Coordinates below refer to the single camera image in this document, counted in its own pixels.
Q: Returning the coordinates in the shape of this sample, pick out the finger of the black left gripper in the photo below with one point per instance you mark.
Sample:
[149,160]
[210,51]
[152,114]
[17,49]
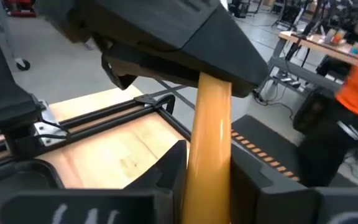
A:
[154,63]
[216,46]

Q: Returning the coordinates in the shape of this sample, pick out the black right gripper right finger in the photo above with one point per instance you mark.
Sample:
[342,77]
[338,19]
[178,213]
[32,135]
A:
[275,205]

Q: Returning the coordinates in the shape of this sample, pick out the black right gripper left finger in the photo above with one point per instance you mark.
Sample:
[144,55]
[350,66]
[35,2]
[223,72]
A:
[89,208]

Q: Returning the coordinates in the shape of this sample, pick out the red tool cart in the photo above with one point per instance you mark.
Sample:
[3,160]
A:
[20,9]

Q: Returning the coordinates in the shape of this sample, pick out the black caster wheel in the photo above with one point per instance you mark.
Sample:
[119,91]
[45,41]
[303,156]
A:
[23,64]

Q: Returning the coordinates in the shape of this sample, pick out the black office chair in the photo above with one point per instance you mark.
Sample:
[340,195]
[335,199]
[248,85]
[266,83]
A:
[322,155]

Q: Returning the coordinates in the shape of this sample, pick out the black hazard-striped floor mat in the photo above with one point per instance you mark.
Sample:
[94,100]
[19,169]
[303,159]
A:
[259,133]

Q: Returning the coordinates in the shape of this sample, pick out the wooden work table grey legs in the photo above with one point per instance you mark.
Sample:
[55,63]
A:
[315,43]

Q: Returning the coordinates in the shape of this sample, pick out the black equipment box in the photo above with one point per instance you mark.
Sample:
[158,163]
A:
[314,112]

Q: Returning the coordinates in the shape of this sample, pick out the black frame clip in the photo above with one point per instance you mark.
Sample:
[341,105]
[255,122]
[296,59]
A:
[145,99]

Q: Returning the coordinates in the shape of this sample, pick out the black aluminium table frame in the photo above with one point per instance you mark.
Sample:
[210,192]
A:
[174,124]

